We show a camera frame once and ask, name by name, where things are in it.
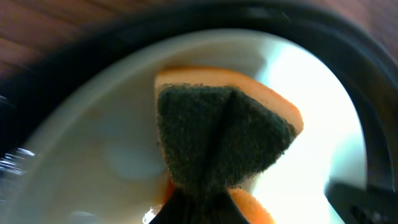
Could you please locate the orange green scrub sponge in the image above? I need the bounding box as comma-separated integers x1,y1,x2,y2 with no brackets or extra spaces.
155,67,304,223

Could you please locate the pale blue plate back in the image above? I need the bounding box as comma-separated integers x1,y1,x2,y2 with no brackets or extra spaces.
1,29,367,223

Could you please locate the round black serving tray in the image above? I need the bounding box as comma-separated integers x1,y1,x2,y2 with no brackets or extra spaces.
0,0,398,224

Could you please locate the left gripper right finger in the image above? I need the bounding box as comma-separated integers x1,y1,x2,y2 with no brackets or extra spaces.
214,192,249,224

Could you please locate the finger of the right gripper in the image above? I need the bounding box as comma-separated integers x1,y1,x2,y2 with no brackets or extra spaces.
325,181,397,224

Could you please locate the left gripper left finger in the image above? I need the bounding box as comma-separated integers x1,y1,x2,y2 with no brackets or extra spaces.
150,191,192,224

